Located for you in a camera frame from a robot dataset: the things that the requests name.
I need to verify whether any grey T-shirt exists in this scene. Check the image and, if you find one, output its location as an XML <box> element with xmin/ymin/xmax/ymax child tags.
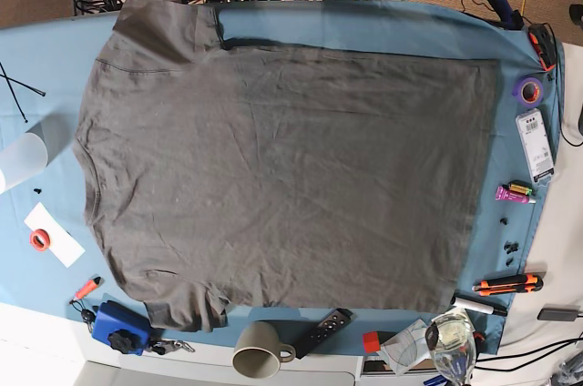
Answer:
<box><xmin>74</xmin><ymin>0</ymin><xmax>498</xmax><ymax>331</ymax></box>

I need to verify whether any black remote control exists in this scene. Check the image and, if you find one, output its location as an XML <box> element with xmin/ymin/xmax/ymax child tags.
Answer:
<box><xmin>292</xmin><ymin>309</ymin><xmax>353</xmax><ymax>360</ymax></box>

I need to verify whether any beige ceramic mug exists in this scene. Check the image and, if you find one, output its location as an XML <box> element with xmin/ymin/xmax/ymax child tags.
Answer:
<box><xmin>231</xmin><ymin>321</ymin><xmax>296</xmax><ymax>380</ymax></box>

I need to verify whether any red cube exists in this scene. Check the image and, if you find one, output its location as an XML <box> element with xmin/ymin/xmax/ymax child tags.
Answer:
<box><xmin>363</xmin><ymin>331</ymin><xmax>381</xmax><ymax>353</ymax></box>

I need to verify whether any purple glue tube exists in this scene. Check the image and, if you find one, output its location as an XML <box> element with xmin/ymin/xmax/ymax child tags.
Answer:
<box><xmin>495</xmin><ymin>186</ymin><xmax>536</xmax><ymax>204</ymax></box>

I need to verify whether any folded clear plastic bag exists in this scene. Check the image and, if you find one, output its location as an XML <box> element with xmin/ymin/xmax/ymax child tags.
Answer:
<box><xmin>377</xmin><ymin>320</ymin><xmax>430</xmax><ymax>376</ymax></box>

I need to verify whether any white black marker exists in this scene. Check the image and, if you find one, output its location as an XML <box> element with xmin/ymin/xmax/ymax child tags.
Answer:
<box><xmin>451</xmin><ymin>296</ymin><xmax>507</xmax><ymax>317</ymax></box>

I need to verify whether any metal keys carabiner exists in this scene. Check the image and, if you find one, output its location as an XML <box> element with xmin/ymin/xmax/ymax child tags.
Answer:
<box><xmin>146</xmin><ymin>340</ymin><xmax>195</xmax><ymax>356</ymax></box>

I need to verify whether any yellow green battery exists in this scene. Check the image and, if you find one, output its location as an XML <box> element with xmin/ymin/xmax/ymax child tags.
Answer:
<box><xmin>507</xmin><ymin>182</ymin><xmax>533</xmax><ymax>196</ymax></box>

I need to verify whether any orange marker pen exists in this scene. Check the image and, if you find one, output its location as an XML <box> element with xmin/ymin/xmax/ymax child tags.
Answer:
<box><xmin>69</xmin><ymin>276</ymin><xmax>102</xmax><ymax>305</ymax></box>

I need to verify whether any blue block with black knob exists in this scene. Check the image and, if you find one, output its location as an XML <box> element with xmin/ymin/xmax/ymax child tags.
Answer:
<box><xmin>91</xmin><ymin>300</ymin><xmax>153</xmax><ymax>356</ymax></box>

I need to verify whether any clear wine glass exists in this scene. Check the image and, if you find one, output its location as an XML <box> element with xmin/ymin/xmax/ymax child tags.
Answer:
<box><xmin>425</xmin><ymin>308</ymin><xmax>477</xmax><ymax>386</ymax></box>

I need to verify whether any white paper sheet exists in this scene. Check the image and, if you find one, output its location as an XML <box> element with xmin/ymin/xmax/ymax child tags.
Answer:
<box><xmin>24</xmin><ymin>203</ymin><xmax>85</xmax><ymax>268</ymax></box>

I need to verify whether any white labelled package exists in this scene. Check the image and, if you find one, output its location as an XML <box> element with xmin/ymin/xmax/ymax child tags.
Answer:
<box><xmin>516</xmin><ymin>108</ymin><xmax>555</xmax><ymax>184</ymax></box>

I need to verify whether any purple tape roll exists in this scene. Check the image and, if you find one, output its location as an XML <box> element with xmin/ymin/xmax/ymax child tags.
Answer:
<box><xmin>512</xmin><ymin>76</ymin><xmax>544</xmax><ymax>108</ymax></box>

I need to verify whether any blue table cloth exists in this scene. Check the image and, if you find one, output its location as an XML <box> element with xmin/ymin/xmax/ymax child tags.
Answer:
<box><xmin>0</xmin><ymin>0</ymin><xmax>566</xmax><ymax>356</ymax></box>

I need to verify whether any orange black utility knife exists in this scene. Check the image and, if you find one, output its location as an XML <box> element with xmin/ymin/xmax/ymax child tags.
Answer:
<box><xmin>473</xmin><ymin>274</ymin><xmax>544</xmax><ymax>297</ymax></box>

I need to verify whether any orange tape roll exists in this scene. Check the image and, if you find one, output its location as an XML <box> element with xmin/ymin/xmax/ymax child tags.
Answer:
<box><xmin>29</xmin><ymin>229</ymin><xmax>51</xmax><ymax>252</ymax></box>

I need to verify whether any frosted plastic cup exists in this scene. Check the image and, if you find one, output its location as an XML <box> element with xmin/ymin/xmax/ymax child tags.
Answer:
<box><xmin>1</xmin><ymin>133</ymin><xmax>48</xmax><ymax>193</ymax></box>

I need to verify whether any blue black clamp tool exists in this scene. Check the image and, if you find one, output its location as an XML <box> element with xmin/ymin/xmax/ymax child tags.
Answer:
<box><xmin>486</xmin><ymin>0</ymin><xmax>524</xmax><ymax>30</ymax></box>

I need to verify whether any orange black tape measure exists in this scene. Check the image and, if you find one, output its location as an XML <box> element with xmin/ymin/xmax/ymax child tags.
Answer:
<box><xmin>527</xmin><ymin>24</ymin><xmax>557</xmax><ymax>72</ymax></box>

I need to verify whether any black zip tie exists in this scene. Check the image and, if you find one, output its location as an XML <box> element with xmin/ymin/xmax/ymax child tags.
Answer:
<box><xmin>0</xmin><ymin>63</ymin><xmax>46</xmax><ymax>124</ymax></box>

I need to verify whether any black power adapter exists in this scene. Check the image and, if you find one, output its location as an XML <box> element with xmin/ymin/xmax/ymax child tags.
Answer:
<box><xmin>537</xmin><ymin>307</ymin><xmax>582</xmax><ymax>322</ymax></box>

